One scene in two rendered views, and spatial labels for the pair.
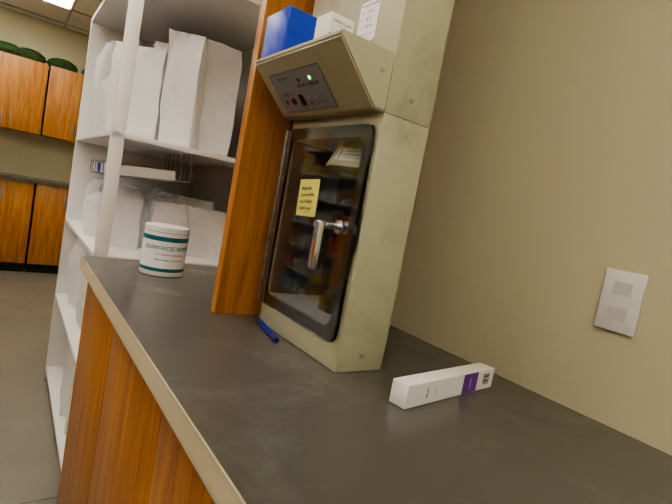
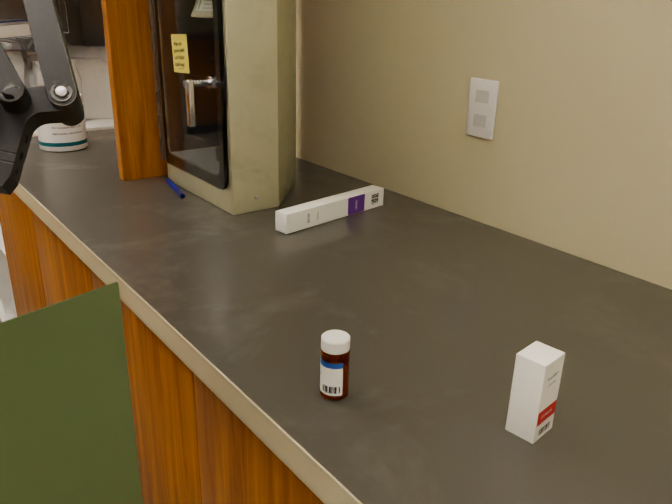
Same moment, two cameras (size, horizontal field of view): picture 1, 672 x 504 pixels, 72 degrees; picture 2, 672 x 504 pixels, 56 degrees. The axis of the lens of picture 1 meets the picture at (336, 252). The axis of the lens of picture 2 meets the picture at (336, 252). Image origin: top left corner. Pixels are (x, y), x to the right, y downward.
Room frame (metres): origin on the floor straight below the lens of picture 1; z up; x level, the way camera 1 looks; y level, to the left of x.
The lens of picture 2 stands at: (-0.43, -0.21, 1.36)
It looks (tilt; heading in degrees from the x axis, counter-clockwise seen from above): 22 degrees down; 358
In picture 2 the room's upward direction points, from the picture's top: 2 degrees clockwise
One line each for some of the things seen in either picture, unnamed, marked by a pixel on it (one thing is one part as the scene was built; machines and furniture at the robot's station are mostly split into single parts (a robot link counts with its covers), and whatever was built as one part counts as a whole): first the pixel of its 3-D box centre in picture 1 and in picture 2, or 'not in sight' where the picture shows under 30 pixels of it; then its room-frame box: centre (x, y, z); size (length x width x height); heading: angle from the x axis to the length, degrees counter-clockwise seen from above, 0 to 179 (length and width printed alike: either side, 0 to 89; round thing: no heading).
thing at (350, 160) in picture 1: (309, 225); (187, 81); (0.94, 0.06, 1.19); 0.30 x 0.01 x 0.40; 36
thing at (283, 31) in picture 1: (295, 42); not in sight; (0.99, 0.16, 1.56); 0.10 x 0.10 x 0.09; 36
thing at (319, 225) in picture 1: (324, 244); (198, 101); (0.83, 0.02, 1.17); 0.05 x 0.03 x 0.10; 126
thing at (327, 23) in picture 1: (332, 36); not in sight; (0.87, 0.08, 1.54); 0.05 x 0.05 x 0.06; 36
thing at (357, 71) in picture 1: (313, 83); not in sight; (0.91, 0.10, 1.46); 0.32 x 0.12 x 0.10; 36
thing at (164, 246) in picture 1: (164, 249); (60, 120); (1.40, 0.52, 1.02); 0.13 x 0.13 x 0.15
